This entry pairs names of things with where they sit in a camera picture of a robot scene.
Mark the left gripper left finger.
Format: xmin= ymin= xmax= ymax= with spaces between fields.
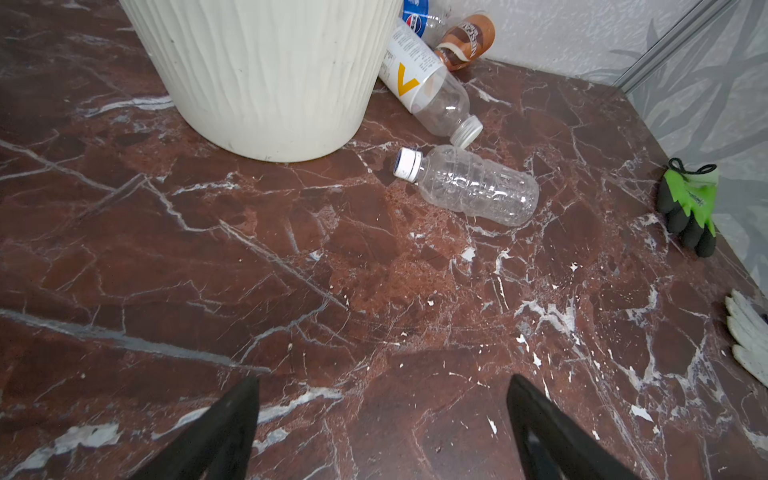
xmin=132 ymin=377 xmax=260 ymax=479

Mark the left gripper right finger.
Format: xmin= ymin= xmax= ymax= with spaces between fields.
xmin=506 ymin=374 xmax=638 ymax=480

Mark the clear crushed plastic bottle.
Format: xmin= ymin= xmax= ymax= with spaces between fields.
xmin=393 ymin=145 xmax=540 ymax=227

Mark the white label bottle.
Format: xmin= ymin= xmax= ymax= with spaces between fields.
xmin=379 ymin=18 xmax=483 ymax=149

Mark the brown tea bottle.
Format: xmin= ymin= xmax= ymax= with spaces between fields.
xmin=434 ymin=12 xmax=496 ymax=71

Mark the blue label bottle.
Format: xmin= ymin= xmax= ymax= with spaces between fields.
xmin=401 ymin=0 xmax=452 ymax=47

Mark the cream plastic waste bin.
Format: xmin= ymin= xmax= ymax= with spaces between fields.
xmin=122 ymin=1 xmax=402 ymax=163

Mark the white knit work glove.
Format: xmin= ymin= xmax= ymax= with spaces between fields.
xmin=725 ymin=289 xmax=768 ymax=387

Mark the green black work glove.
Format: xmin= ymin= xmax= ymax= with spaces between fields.
xmin=656 ymin=158 xmax=719 ymax=258

